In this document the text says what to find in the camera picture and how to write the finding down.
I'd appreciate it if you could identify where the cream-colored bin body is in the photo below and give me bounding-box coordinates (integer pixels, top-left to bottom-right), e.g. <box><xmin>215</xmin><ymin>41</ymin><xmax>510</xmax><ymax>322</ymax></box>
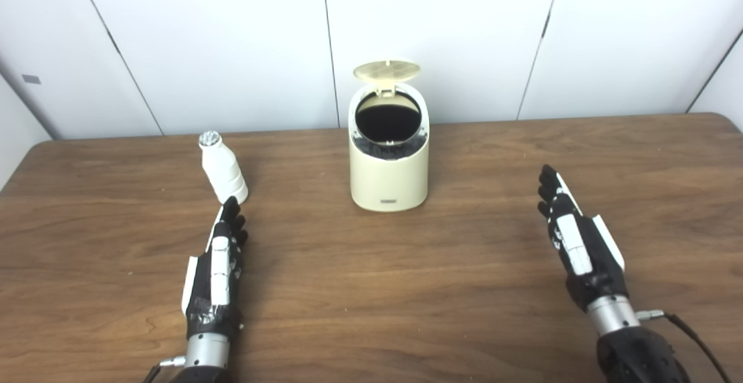
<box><xmin>348</xmin><ymin>81</ymin><xmax>431</xmax><ymax>212</ymax></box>

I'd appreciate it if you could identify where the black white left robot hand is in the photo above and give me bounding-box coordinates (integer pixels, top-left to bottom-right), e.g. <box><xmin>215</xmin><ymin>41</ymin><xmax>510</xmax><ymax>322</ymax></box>
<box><xmin>182</xmin><ymin>196</ymin><xmax>249</xmax><ymax>340</ymax></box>

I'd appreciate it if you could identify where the cream round bin lid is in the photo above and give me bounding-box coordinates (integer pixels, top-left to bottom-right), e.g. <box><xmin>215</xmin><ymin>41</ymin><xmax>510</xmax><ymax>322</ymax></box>
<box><xmin>353</xmin><ymin>60</ymin><xmax>421</xmax><ymax>96</ymax></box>

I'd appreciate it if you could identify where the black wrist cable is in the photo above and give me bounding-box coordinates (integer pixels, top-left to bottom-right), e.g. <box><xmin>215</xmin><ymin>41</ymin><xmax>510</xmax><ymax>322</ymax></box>
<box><xmin>637</xmin><ymin>310</ymin><xmax>732</xmax><ymax>383</ymax></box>
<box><xmin>142</xmin><ymin>357</ymin><xmax>186</xmax><ymax>383</ymax></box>

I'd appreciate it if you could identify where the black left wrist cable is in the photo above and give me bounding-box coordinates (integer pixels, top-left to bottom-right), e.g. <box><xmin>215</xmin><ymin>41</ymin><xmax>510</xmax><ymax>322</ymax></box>
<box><xmin>142</xmin><ymin>357</ymin><xmax>186</xmax><ymax>383</ymax></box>

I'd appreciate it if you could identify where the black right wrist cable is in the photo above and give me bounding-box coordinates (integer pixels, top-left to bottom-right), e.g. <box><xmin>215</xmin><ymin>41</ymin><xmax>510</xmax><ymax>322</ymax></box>
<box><xmin>637</xmin><ymin>310</ymin><xmax>732</xmax><ymax>383</ymax></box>

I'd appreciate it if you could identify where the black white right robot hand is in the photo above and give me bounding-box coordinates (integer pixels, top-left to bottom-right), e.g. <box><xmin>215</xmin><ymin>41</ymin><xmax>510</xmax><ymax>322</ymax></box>
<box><xmin>537</xmin><ymin>164</ymin><xmax>630</xmax><ymax>313</ymax></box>

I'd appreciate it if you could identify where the small white plastic bottle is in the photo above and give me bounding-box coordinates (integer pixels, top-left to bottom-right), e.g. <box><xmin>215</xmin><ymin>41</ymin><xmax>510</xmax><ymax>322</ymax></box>
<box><xmin>199</xmin><ymin>131</ymin><xmax>250</xmax><ymax>205</ymax></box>

